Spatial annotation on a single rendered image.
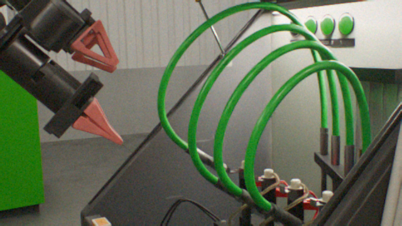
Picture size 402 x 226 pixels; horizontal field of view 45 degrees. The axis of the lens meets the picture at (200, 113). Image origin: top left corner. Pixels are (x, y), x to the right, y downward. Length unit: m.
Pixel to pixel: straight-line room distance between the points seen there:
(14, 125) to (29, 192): 0.56
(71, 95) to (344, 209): 0.40
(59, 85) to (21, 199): 3.56
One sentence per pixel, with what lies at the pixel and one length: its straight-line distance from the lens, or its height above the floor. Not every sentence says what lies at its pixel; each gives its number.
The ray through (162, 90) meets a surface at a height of 1.27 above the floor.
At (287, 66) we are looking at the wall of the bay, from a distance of 1.31.
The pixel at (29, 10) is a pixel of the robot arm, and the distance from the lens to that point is 0.70.
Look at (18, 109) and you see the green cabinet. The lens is 4.09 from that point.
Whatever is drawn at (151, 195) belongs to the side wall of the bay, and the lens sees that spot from 1.25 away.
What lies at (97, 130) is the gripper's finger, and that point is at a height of 1.23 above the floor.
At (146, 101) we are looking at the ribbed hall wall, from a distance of 7.54.
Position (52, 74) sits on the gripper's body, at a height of 1.31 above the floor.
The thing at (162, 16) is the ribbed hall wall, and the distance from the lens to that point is 7.60.
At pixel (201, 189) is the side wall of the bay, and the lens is 1.31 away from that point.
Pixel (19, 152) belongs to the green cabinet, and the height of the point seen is 0.53.
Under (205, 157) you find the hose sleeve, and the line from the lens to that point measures 0.92.
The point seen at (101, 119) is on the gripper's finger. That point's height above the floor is 1.24.
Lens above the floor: 1.35
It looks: 8 degrees down
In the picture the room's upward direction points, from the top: 2 degrees counter-clockwise
